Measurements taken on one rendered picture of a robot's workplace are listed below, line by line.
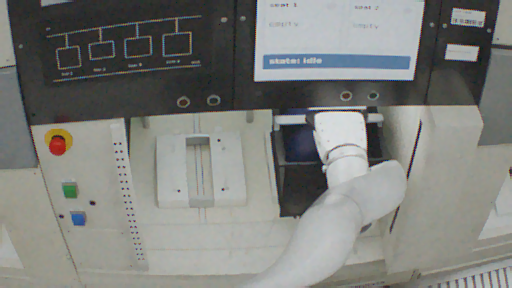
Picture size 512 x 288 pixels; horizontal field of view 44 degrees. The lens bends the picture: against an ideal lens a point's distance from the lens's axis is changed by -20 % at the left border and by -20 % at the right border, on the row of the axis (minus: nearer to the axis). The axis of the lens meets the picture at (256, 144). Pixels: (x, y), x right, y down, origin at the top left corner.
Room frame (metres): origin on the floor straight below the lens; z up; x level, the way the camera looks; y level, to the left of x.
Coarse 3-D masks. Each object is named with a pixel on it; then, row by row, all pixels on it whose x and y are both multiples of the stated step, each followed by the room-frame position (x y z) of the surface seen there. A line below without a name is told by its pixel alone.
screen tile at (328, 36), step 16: (272, 0) 0.89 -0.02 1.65; (288, 0) 0.90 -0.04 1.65; (304, 0) 0.90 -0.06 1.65; (320, 0) 0.90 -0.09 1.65; (336, 0) 0.91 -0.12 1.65; (272, 16) 0.89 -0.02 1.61; (288, 16) 0.90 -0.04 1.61; (304, 16) 0.90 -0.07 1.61; (320, 16) 0.90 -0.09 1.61; (336, 16) 0.91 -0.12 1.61; (272, 32) 0.89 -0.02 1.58; (288, 32) 0.90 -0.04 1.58; (304, 32) 0.90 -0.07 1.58; (320, 32) 0.90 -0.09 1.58; (336, 32) 0.91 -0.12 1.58; (272, 48) 0.89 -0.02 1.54
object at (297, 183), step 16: (272, 112) 1.12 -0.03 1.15; (368, 112) 1.16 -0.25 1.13; (272, 128) 1.08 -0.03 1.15; (368, 128) 1.14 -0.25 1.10; (272, 144) 1.14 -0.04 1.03; (368, 144) 1.09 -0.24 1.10; (384, 144) 1.05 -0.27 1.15; (368, 160) 1.00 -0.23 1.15; (384, 160) 1.01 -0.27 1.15; (288, 176) 0.98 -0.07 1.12; (304, 176) 0.99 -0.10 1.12; (320, 176) 0.99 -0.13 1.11; (288, 192) 0.98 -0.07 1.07; (304, 192) 0.99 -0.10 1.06; (320, 192) 0.99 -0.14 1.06; (288, 208) 0.98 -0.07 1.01; (304, 208) 0.99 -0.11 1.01
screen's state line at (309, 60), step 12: (264, 60) 0.89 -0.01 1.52; (276, 60) 0.89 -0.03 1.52; (288, 60) 0.90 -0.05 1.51; (300, 60) 0.90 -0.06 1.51; (312, 60) 0.90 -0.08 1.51; (324, 60) 0.90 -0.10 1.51; (336, 60) 0.91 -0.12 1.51; (348, 60) 0.91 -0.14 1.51; (360, 60) 0.91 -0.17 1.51; (372, 60) 0.91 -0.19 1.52; (384, 60) 0.92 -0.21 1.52; (396, 60) 0.92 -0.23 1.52; (408, 60) 0.92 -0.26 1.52
